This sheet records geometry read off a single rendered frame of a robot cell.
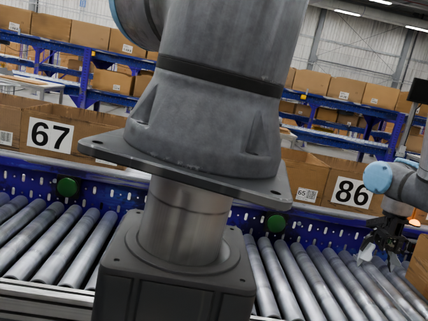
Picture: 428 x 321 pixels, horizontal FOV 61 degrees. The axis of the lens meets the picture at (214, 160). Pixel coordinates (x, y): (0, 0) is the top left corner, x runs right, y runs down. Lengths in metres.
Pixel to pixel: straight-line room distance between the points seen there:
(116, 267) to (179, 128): 0.17
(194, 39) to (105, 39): 5.70
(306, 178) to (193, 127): 1.14
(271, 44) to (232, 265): 0.25
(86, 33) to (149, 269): 5.80
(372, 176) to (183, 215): 0.77
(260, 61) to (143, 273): 0.25
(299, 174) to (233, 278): 1.05
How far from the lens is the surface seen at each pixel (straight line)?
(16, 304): 1.00
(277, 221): 1.42
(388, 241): 1.26
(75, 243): 1.18
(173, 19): 0.40
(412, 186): 1.07
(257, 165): 0.38
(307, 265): 1.33
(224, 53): 0.36
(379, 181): 1.10
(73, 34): 6.19
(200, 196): 0.41
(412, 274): 1.49
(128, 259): 0.43
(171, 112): 0.37
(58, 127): 1.46
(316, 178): 1.48
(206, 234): 0.43
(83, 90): 5.73
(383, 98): 6.62
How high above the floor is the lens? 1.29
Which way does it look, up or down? 12 degrees down
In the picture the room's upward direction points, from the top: 12 degrees clockwise
